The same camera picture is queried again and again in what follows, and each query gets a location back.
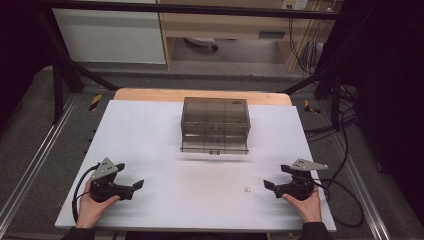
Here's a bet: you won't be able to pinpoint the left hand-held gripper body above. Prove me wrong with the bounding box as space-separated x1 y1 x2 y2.
89 157 135 204

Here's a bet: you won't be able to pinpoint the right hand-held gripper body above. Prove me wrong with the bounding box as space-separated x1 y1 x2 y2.
273 158 329 202

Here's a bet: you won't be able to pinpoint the person's right hand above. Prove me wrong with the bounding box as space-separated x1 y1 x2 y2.
281 185 323 224

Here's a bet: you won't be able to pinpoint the person's left hand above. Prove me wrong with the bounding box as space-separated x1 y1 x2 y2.
75 179 121 229

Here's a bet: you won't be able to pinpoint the white table cover sheet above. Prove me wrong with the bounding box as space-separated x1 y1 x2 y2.
54 99 337 233

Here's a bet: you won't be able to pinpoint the yellow black tape strip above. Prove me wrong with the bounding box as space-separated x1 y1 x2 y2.
303 99 322 115
88 93 103 112

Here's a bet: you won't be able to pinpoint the wooden table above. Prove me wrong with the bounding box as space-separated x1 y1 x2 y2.
112 87 293 107

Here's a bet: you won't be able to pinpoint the transparent grey drawer box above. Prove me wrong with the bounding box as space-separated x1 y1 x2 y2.
180 96 252 156

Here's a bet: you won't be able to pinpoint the black curtain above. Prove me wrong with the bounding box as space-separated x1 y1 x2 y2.
324 0 424 228
0 0 56 128

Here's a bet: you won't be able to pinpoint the white cabinet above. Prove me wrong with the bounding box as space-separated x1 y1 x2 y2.
51 0 167 65

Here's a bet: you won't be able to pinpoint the white power strip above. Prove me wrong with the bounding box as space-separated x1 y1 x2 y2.
184 36 220 52

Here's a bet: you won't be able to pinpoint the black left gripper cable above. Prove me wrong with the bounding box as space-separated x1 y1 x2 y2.
71 162 101 224

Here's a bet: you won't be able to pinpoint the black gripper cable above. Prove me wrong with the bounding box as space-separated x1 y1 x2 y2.
312 179 366 230
71 162 101 224

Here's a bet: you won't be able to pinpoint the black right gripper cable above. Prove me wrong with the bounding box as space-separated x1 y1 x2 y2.
312 179 366 230

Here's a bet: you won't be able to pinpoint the aluminium floor rail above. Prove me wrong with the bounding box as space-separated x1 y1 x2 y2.
0 94 80 231
328 131 392 240

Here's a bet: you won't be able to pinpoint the black floor cables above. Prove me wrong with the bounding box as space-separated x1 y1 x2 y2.
304 84 359 143

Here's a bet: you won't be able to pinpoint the hanging black cables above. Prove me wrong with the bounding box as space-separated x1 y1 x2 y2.
287 14 323 76

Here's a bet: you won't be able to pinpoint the white wall socket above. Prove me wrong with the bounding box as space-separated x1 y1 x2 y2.
280 0 310 11

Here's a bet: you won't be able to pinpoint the black metal frame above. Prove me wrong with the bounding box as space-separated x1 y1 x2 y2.
36 0 344 126

